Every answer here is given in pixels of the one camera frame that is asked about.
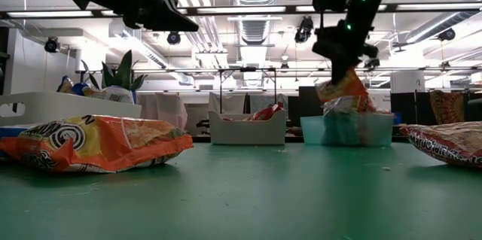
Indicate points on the black metal rack frame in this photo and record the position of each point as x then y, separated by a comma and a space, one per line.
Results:
248, 69

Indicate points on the orange patterned cloth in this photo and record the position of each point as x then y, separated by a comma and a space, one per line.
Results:
448, 106

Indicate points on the green snake plant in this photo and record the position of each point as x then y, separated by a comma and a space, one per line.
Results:
124, 70

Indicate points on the clear teal plastic bin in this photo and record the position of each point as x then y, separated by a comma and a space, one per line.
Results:
378, 131

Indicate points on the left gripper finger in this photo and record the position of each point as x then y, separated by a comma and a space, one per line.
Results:
165, 23
175, 10

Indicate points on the silver ventilation duct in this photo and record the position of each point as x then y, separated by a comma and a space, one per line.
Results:
256, 29
433, 29

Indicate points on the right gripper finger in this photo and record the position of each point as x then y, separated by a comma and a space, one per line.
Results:
340, 68

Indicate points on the black monitor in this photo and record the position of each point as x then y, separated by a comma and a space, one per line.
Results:
309, 101

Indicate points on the small white plastic bin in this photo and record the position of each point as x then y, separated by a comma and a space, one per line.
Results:
244, 132

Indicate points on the black ceiling spotlight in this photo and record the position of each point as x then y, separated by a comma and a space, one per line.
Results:
447, 35
373, 63
174, 37
51, 44
303, 29

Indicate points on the blue storage box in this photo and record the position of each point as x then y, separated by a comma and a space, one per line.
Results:
397, 118

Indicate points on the large white plastic bin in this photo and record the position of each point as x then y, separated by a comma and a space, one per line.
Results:
75, 108

